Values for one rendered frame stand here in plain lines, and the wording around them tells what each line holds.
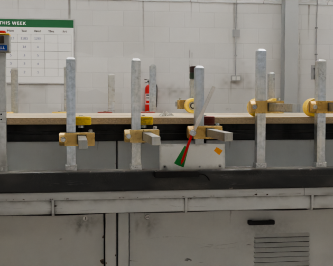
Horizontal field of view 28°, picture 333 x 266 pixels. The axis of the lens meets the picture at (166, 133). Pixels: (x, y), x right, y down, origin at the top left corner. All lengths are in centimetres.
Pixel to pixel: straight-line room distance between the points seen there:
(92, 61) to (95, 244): 701
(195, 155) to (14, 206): 73
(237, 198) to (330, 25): 798
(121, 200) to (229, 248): 60
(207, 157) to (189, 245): 48
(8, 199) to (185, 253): 82
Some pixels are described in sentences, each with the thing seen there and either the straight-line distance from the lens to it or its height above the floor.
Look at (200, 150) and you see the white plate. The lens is 261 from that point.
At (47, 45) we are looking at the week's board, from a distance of 973.
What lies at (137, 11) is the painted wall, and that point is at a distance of 984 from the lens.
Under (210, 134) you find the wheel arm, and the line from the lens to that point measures 253.
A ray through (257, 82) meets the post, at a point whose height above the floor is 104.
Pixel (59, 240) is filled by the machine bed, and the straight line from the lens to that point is 287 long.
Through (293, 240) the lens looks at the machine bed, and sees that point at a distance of 303.
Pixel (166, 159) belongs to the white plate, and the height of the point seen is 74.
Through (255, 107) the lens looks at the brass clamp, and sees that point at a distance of 264.
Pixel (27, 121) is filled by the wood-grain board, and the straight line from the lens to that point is 272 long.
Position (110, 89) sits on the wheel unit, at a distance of 365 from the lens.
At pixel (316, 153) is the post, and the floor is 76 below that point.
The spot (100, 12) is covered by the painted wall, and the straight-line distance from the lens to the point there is 980.
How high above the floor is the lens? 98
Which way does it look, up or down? 3 degrees down
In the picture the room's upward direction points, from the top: straight up
